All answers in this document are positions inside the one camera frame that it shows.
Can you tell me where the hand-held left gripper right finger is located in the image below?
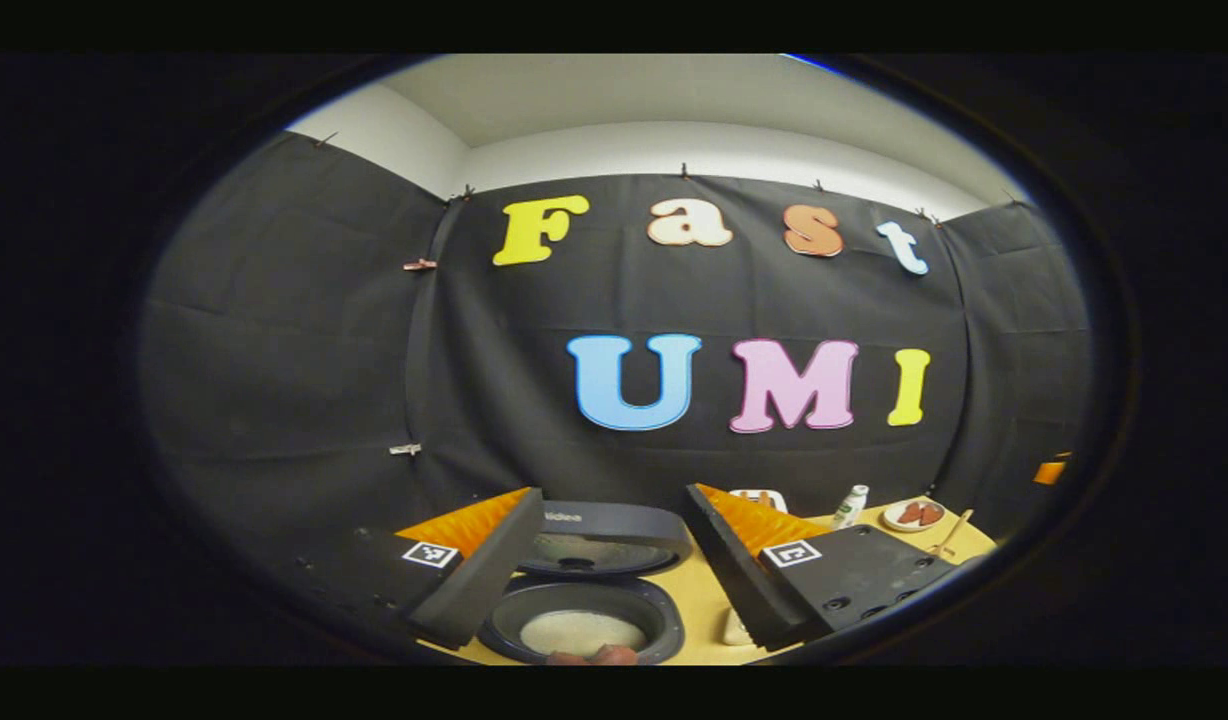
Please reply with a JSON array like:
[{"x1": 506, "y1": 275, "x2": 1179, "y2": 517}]
[{"x1": 684, "y1": 483, "x2": 960, "y2": 651}]

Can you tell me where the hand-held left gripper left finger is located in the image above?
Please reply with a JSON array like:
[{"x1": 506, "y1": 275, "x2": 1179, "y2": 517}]
[{"x1": 274, "y1": 487, "x2": 545, "y2": 651}]

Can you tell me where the wooden spoon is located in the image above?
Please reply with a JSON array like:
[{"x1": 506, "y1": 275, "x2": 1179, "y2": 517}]
[{"x1": 929, "y1": 509, "x2": 975, "y2": 557}]

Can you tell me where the dark blue rice cooker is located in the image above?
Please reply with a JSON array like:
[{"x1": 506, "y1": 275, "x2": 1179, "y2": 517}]
[{"x1": 477, "y1": 500, "x2": 693, "y2": 666}]

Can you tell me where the white plate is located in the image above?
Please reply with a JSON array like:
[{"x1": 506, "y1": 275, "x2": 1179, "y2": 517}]
[{"x1": 882, "y1": 498, "x2": 946, "y2": 533}]

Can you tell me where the black backdrop cloth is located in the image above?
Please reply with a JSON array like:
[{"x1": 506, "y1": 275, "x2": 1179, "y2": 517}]
[{"x1": 139, "y1": 130, "x2": 1095, "y2": 561}]

